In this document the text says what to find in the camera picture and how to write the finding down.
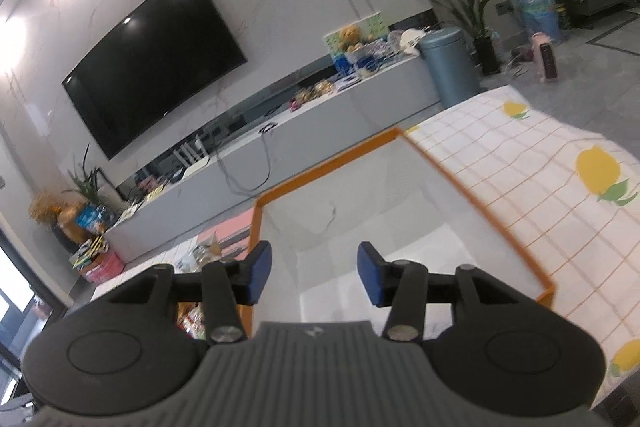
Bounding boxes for grey blue trash can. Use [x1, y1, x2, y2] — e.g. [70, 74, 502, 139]
[417, 27, 482, 110]

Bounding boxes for red snack packet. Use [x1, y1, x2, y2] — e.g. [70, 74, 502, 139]
[177, 304, 207, 341]

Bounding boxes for bag of snacks on console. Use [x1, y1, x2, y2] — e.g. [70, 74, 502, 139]
[292, 79, 337, 110]

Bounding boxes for black cable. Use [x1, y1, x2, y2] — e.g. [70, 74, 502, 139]
[212, 121, 279, 196]

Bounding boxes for teddy bear gift box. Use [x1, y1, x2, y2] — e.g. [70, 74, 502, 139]
[322, 12, 389, 58]

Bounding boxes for white router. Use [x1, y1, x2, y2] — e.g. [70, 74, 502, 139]
[172, 134, 217, 180]

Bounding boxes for long white media console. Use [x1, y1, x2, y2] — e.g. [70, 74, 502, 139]
[102, 54, 444, 264]

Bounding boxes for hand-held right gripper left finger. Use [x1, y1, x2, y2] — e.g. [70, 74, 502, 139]
[112, 240, 274, 344]

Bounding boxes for white round object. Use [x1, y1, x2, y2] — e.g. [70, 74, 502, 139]
[397, 28, 427, 56]

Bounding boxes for pink box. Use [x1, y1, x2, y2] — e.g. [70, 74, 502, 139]
[77, 252, 126, 284]

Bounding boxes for orange storage box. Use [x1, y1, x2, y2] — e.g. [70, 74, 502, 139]
[235, 128, 557, 324]

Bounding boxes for pink printed mat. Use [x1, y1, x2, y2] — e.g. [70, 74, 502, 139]
[197, 207, 257, 259]

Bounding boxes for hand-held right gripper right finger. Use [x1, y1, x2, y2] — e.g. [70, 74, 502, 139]
[356, 242, 522, 344]

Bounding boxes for potted plant in black pot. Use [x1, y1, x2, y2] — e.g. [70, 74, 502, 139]
[412, 0, 504, 76]

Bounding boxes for blue boxed items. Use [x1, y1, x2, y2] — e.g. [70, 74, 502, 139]
[334, 42, 397, 78]

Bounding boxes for golden vase with dried flowers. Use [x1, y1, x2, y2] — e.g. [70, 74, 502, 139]
[27, 191, 89, 249]

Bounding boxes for yellow packets pile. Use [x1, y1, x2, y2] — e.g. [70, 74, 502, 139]
[67, 234, 109, 269]

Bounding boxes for blue water jug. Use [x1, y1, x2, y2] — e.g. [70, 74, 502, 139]
[517, 0, 562, 46]

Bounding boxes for blue snack bag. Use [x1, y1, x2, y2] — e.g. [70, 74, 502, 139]
[75, 202, 114, 229]

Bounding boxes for black flat television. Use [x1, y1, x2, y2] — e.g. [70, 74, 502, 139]
[62, 0, 249, 160]

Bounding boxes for pink space heater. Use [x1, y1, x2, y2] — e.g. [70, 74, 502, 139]
[530, 32, 561, 84]

